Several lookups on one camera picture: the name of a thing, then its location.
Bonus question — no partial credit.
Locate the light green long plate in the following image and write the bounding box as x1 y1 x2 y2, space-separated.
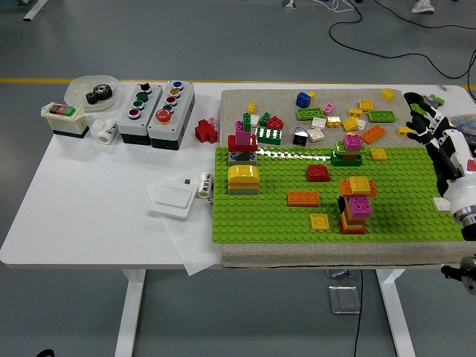
367 110 397 123
296 107 324 121

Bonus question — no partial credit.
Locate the white furniture foot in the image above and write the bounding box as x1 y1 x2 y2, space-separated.
22 0 49 22

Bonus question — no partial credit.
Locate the red cross-shaped brick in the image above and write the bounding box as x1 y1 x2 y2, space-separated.
195 118 219 144

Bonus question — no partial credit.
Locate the dark grey sloped brick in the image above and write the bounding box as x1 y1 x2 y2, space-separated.
292 126 309 146

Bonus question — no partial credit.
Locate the orange long brick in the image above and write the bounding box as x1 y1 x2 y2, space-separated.
287 190 321 208
360 125 387 145

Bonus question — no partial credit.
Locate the black metal gear stack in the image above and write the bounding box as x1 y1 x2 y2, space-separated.
86 84 115 106

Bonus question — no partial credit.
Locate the yellow square brick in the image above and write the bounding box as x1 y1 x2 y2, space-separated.
348 176 371 194

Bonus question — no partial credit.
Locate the orange wide brick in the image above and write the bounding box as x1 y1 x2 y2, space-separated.
338 178 379 198

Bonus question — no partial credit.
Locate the red sloped brick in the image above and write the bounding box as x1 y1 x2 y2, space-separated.
306 164 332 183

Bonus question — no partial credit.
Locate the dark green long brick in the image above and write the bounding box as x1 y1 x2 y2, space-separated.
255 126 283 146

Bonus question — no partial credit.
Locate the thin black hanging cable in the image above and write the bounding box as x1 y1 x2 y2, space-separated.
353 268 364 357

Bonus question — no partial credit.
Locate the red wide brick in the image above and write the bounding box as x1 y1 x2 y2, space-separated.
228 135 259 153

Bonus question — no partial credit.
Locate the grey-brown foam mat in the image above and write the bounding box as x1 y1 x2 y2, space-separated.
217 88 476 268

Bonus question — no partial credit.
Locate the grey emergency-stop control box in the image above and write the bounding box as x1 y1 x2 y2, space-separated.
147 80 196 151

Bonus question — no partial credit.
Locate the magenta square toy brick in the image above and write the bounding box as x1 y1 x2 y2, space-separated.
342 133 364 152
347 196 372 219

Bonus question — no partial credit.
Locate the orange square brick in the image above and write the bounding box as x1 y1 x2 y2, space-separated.
341 210 368 225

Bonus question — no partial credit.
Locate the bag with blue parts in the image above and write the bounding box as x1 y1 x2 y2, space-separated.
449 115 476 129

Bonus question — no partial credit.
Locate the magenta tall brick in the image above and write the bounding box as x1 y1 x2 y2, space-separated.
234 120 252 147

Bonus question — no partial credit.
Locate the dark green frame brick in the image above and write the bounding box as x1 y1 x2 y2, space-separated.
330 153 364 167

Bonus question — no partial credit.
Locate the red-orange base brick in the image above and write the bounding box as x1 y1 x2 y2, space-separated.
339 222 368 236

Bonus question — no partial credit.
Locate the large metal floor plate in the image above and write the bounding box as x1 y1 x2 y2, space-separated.
327 284 361 315

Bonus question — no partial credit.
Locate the white floor cable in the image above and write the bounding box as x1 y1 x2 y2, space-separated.
312 0 358 13

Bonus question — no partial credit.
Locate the white translucent dish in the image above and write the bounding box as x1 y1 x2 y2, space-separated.
65 75 119 112

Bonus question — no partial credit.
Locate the yellow rounded brick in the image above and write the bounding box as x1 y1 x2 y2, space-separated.
228 164 260 183

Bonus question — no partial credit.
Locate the grey wide brick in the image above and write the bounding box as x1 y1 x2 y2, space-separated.
228 184 260 196

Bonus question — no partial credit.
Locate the white pipe tee fitting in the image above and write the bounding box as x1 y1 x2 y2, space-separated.
91 118 119 144

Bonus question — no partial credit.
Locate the green studded baseplate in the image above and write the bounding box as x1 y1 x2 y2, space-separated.
210 146 475 245

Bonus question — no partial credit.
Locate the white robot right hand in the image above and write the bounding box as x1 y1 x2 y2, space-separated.
407 98 476 213

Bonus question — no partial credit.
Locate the white wall switch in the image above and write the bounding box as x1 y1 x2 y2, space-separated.
148 184 196 219

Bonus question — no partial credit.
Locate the grey four-button control box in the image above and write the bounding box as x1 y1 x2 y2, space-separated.
118 82 164 145

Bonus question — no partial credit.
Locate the looped black floor cable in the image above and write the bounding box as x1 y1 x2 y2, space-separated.
329 0 476 80

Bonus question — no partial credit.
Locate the white paper sheet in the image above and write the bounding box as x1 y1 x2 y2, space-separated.
145 173 223 277

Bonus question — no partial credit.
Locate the grey brick base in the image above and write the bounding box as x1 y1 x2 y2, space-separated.
228 150 258 167

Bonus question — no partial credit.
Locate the white table leg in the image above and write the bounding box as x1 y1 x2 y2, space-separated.
114 269 147 357
375 268 417 357

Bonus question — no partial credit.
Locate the white tube with black writing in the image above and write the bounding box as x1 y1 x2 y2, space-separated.
196 171 213 199

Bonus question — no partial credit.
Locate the cream red-green switch box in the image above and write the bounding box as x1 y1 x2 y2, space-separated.
40 102 90 139

